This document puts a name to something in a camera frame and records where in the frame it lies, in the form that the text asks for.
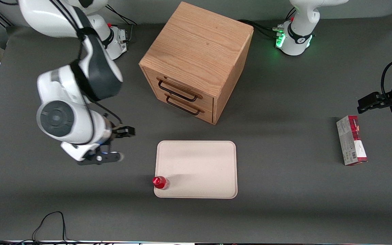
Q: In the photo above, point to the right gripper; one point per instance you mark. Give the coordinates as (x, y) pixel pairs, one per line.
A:
(118, 132)

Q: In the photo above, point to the coke bottle with red cap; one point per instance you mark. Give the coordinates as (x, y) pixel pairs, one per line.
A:
(160, 182)

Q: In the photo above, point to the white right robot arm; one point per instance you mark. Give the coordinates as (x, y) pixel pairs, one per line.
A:
(63, 102)

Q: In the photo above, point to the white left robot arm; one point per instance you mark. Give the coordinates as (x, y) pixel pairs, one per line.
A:
(298, 23)

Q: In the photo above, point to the beige plastic tray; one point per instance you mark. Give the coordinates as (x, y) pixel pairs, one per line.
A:
(199, 170)

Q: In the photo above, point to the red plaid cardboard box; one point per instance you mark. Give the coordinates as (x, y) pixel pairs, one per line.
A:
(350, 143)

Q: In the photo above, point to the wooden drawer front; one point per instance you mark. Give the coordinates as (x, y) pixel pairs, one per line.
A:
(206, 102)
(206, 114)

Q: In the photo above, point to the wooden drawer cabinet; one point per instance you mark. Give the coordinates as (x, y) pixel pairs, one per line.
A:
(199, 44)

